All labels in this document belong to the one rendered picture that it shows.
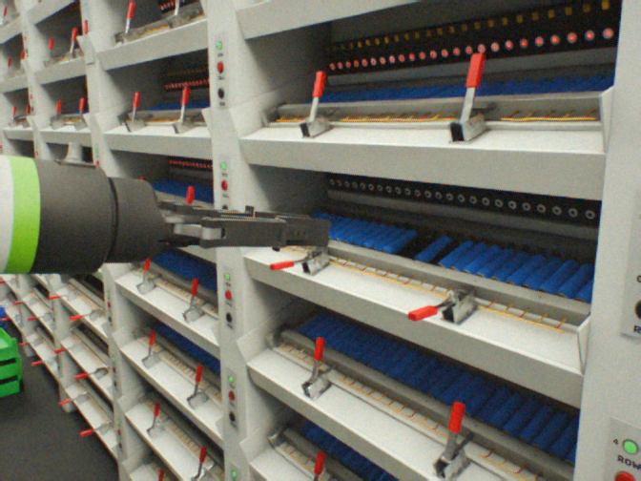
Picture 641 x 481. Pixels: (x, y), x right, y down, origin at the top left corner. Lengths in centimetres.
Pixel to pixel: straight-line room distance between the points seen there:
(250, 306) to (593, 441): 62
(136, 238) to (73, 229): 5
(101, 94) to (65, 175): 114
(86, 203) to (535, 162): 40
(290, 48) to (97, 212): 63
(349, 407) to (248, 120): 49
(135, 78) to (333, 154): 96
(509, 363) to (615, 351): 12
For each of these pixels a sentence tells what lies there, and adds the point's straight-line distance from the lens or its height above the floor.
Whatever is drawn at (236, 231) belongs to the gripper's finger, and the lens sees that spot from 51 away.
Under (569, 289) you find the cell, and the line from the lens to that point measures 66.
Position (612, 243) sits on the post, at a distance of 54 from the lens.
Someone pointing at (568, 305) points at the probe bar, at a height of 95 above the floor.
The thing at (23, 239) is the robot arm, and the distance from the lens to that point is 46.
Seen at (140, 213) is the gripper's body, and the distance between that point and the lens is 49.
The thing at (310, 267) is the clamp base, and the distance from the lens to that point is 83.
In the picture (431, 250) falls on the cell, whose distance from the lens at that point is 78.
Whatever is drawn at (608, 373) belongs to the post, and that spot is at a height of 91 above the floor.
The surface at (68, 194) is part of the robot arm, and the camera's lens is 47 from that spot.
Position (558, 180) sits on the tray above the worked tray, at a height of 107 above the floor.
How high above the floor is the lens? 113
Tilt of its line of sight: 12 degrees down
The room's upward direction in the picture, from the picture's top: straight up
